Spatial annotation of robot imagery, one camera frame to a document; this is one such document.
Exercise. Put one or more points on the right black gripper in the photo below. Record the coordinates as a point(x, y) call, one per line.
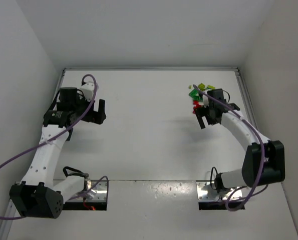
point(206, 115)

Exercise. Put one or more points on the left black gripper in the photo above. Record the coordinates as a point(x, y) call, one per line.
point(96, 116)

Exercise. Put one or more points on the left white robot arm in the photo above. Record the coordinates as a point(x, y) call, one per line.
point(36, 195)

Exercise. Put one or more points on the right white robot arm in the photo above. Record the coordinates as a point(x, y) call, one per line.
point(264, 161)

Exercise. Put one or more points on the red lego pile brick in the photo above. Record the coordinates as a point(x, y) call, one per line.
point(197, 105)

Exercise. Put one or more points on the dark green lego plate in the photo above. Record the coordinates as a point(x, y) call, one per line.
point(193, 93)

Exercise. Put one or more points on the yellow-green lego brick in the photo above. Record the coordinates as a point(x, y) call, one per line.
point(202, 87)

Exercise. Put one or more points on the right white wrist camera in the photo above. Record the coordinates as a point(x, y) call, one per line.
point(205, 101)

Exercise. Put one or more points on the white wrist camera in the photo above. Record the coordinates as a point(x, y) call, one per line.
point(88, 90)
point(205, 101)

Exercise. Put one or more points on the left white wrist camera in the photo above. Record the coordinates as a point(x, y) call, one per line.
point(88, 90)

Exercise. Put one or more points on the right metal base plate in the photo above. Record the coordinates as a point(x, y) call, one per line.
point(205, 193)

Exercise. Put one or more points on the metal base plate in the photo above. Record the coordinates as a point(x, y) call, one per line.
point(205, 193)
point(98, 193)

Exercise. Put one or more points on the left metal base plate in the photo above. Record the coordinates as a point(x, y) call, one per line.
point(98, 193)

